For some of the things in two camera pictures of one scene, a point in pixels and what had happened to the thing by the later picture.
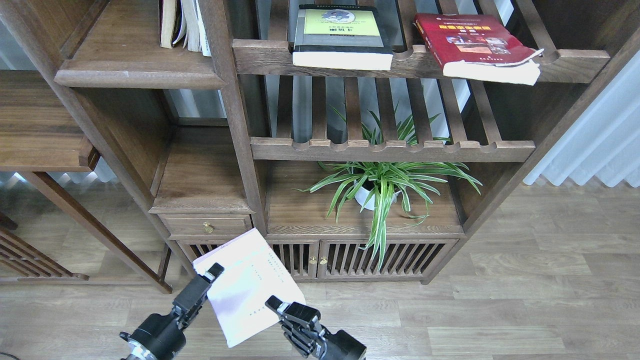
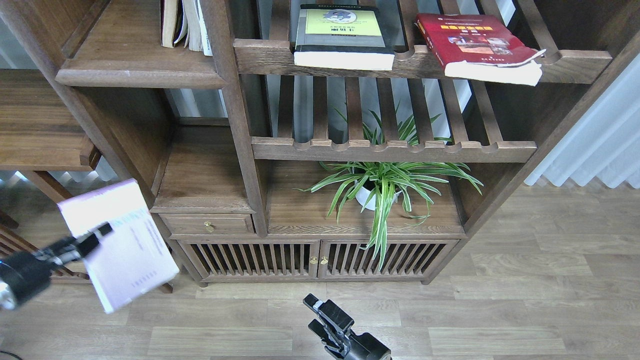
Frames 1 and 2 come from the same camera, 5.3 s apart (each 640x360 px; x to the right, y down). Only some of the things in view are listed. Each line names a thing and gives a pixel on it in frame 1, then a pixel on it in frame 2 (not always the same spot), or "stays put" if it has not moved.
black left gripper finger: [194, 291] → [68, 249]
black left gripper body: [157, 337] → [22, 274]
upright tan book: [167, 14] stays put
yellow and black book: [348, 37] stays put
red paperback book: [478, 48] stays put
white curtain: [604, 142] stays put
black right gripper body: [314, 340] → [348, 344]
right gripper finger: [299, 320] → [341, 322]
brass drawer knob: [208, 228] stays put
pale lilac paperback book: [253, 271] → [134, 258]
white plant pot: [362, 194] stays put
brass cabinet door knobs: [324, 261] stays put
